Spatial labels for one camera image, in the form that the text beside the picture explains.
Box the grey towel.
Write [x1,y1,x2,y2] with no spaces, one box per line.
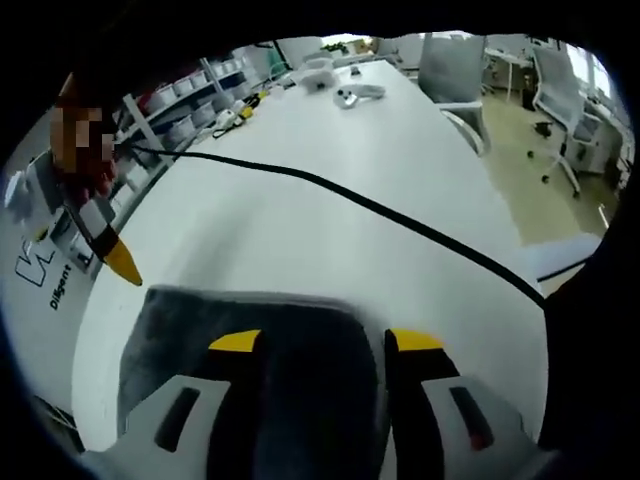
[117,283,391,480]

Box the person's black-clothed torso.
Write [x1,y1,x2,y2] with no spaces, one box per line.
[539,189,640,451]

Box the grey metal shelving unit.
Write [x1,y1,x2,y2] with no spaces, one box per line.
[112,53,251,169]

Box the yellow and black tool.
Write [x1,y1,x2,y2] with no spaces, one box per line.
[212,91,266,140]

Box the white device with lens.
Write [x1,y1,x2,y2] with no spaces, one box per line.
[333,83,387,111]

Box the grey mesh office chair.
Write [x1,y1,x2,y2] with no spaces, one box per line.
[527,44,609,197]
[417,33,494,157]

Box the thin black cable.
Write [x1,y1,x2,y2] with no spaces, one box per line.
[537,258,592,282]

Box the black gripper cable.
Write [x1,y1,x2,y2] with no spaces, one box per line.
[113,142,550,309]

